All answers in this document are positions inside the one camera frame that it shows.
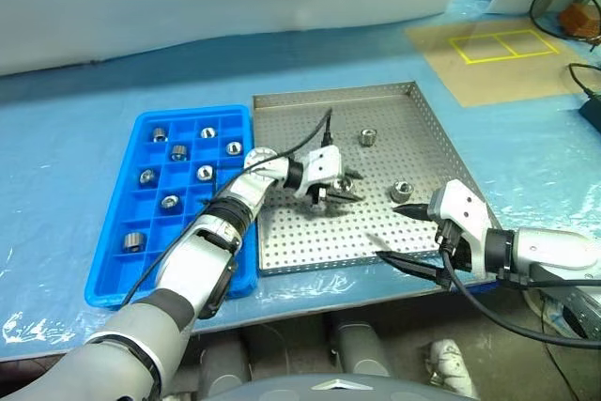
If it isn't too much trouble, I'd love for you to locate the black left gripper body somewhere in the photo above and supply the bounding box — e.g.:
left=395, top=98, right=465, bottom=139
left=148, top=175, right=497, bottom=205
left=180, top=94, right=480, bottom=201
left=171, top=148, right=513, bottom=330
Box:
left=307, top=180, right=337, bottom=208

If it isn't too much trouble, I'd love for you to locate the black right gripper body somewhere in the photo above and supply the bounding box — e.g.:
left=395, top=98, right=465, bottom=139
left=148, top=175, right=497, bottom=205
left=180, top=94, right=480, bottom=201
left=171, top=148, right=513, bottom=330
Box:
left=435, top=219, right=476, bottom=290

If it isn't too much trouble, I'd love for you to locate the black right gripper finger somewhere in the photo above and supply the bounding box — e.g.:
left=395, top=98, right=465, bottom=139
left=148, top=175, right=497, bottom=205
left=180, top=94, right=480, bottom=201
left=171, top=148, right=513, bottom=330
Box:
left=391, top=203, right=430, bottom=221
left=377, top=251, right=453, bottom=287

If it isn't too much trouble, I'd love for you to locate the blue compartment tray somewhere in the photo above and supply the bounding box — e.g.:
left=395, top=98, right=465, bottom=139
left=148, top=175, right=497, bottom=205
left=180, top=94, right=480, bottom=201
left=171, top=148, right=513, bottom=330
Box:
left=84, top=104, right=258, bottom=311

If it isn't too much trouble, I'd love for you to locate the perforated metal tray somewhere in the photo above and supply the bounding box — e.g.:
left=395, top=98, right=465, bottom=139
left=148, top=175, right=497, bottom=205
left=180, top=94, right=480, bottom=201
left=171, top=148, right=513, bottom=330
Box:
left=252, top=81, right=502, bottom=278

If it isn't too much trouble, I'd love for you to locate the grey rounded leg housing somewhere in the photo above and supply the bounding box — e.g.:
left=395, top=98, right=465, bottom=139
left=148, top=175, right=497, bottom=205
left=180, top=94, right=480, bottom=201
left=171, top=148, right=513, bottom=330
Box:
left=333, top=323, right=392, bottom=377
left=199, top=339, right=251, bottom=397

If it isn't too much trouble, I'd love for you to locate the brown flat mat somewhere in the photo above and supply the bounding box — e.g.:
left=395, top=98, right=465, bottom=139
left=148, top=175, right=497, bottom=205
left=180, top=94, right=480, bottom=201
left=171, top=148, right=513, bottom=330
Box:
left=404, top=15, right=601, bottom=109

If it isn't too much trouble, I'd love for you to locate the grey-blue robot torso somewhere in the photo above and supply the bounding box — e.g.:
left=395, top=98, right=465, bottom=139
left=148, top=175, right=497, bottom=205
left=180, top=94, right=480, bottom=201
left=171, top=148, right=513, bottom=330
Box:
left=163, top=374, right=436, bottom=401

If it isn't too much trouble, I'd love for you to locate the black flat device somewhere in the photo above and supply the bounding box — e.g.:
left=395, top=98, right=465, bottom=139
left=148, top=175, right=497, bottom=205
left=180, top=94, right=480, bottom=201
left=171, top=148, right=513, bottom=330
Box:
left=578, top=95, right=601, bottom=132

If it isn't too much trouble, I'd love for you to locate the orange-brown block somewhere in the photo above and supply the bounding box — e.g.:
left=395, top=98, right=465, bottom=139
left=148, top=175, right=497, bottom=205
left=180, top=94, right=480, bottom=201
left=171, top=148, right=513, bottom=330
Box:
left=558, top=2, right=601, bottom=39

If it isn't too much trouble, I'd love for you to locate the blue plastic table cover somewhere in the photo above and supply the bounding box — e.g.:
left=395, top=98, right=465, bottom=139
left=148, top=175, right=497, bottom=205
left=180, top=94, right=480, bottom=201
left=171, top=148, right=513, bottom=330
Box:
left=0, top=0, right=601, bottom=362

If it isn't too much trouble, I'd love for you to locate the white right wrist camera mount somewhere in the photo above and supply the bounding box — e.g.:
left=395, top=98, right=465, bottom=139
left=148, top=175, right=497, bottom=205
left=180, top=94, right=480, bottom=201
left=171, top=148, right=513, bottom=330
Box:
left=427, top=178, right=492, bottom=278

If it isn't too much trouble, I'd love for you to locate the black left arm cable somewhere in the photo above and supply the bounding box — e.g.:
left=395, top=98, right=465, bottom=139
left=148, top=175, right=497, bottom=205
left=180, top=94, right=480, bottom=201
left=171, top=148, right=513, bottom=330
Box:
left=122, top=107, right=335, bottom=306

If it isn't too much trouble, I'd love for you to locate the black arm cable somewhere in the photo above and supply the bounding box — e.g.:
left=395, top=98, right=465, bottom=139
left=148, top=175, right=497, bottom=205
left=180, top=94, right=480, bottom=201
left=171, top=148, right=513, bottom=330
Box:
left=122, top=107, right=335, bottom=306
left=439, top=231, right=601, bottom=350

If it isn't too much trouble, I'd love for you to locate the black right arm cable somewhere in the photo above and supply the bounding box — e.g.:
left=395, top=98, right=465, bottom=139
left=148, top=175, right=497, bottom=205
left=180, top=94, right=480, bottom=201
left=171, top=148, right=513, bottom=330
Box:
left=439, top=231, right=601, bottom=350

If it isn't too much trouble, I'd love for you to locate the black device cable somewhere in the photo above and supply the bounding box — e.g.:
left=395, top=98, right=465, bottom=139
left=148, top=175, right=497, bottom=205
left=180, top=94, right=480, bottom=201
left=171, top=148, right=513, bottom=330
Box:
left=567, top=62, right=595, bottom=98

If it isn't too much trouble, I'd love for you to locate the black looped cable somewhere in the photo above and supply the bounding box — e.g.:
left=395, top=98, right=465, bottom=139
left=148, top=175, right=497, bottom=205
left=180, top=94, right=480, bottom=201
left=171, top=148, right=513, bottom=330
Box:
left=529, top=0, right=601, bottom=40

